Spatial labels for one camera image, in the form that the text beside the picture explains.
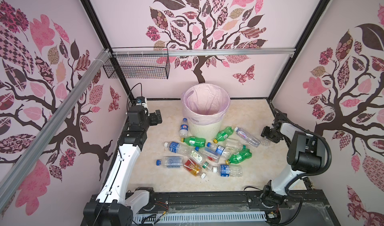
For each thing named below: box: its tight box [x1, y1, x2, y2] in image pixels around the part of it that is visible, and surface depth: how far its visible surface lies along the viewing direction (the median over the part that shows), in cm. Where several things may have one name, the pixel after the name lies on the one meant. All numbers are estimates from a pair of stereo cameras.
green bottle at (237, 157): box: [225, 145, 252, 165], surface depth 87 cm
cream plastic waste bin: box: [188, 120, 224, 141], surface depth 89 cm
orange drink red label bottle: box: [183, 158, 207, 179], surface depth 82 cm
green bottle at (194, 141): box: [180, 136, 206, 148], surface depth 94 cm
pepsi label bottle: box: [179, 117, 189, 138], surface depth 100 cm
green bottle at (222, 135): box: [213, 126, 234, 144], surface depth 96 cm
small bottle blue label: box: [206, 142, 231, 158], surface depth 89 cm
